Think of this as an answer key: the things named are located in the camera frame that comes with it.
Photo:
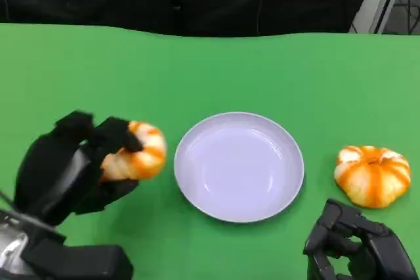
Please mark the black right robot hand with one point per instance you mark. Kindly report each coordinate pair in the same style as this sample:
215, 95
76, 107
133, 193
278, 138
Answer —
380, 244

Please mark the lilac plate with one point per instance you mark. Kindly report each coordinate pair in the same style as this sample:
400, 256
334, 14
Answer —
239, 168

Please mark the green table cloth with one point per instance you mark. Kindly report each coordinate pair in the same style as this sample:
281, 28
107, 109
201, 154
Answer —
229, 73

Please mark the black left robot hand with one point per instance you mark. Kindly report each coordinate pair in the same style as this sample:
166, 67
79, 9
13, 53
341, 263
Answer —
55, 175

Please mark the orange and white bread roll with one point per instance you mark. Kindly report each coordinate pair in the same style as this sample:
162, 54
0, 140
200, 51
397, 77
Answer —
147, 158
372, 178

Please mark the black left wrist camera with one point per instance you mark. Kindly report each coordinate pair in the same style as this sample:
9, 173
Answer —
85, 263

